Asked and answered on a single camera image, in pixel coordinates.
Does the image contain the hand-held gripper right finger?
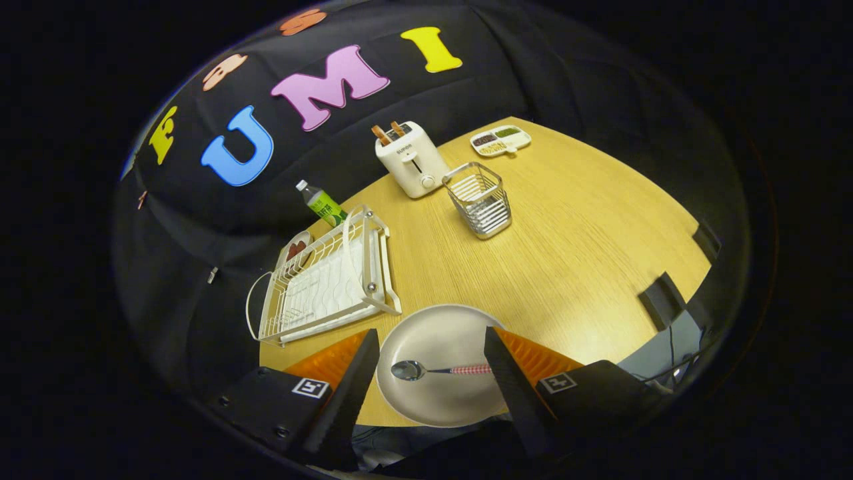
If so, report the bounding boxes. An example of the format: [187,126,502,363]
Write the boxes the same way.
[484,326,667,461]

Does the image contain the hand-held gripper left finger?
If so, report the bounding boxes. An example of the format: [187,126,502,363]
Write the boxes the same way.
[207,328,381,467]

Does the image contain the red checked handle spoon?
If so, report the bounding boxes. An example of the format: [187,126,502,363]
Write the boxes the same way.
[391,360,492,382]

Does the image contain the beige round plate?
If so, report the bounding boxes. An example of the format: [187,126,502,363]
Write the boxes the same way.
[376,304,510,428]

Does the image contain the white wire dish rack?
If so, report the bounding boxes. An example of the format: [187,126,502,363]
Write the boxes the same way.
[245,204,403,347]

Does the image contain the metal wire basket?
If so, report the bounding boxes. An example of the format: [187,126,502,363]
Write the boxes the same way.
[442,162,512,240]

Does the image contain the small plate with meat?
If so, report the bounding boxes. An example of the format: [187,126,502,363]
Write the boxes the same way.
[277,231,314,267]

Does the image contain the white divided bean dish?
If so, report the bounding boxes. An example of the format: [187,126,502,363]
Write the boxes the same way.
[470,125,532,158]

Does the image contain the black table clamp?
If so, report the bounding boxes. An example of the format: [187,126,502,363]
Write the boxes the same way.
[638,271,687,331]
[692,222,722,265]

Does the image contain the green label drink bottle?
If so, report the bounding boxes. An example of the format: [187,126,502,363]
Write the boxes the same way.
[296,179,349,228]

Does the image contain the white toaster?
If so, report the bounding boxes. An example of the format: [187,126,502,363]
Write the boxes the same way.
[375,121,451,199]

